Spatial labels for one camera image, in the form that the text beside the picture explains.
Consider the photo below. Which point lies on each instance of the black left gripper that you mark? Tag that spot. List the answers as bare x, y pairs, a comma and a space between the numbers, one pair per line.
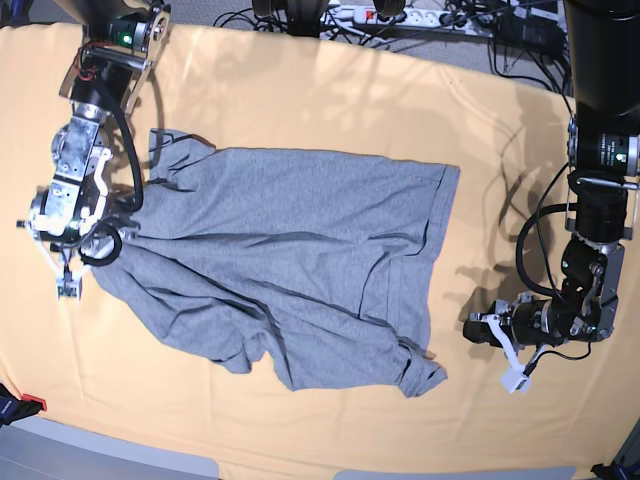
526, 322

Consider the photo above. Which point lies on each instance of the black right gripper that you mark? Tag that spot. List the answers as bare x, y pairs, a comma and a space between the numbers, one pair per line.
103, 245

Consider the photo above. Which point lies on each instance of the grey t-shirt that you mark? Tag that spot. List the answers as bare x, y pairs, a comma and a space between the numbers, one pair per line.
320, 259

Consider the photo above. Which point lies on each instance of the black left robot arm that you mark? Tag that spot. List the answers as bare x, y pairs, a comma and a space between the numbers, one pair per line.
603, 151

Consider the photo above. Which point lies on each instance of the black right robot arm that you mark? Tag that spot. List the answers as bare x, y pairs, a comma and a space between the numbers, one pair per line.
121, 43

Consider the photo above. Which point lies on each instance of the yellow table cloth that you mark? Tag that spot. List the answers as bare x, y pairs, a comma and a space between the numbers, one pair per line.
100, 369

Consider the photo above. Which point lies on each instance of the red and black clamp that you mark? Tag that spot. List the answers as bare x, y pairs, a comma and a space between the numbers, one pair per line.
14, 408

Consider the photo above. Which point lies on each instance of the black power adapter box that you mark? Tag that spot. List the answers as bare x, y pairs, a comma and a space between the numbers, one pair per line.
533, 33

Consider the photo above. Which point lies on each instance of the white power strip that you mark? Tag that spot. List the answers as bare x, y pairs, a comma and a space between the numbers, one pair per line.
360, 19

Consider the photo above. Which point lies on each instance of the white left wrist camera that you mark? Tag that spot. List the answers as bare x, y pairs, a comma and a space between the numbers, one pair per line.
515, 381

